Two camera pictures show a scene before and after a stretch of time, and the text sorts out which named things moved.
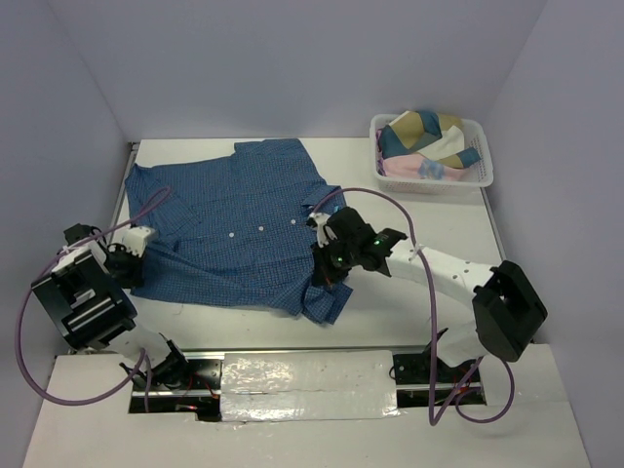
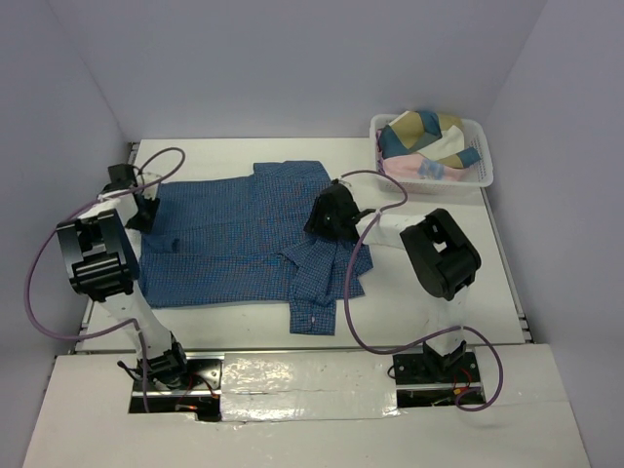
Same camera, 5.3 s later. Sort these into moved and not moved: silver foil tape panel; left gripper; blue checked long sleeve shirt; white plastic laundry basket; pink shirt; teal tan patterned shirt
Moved: left gripper; blue checked long sleeve shirt
Not moved: silver foil tape panel; teal tan patterned shirt; pink shirt; white plastic laundry basket
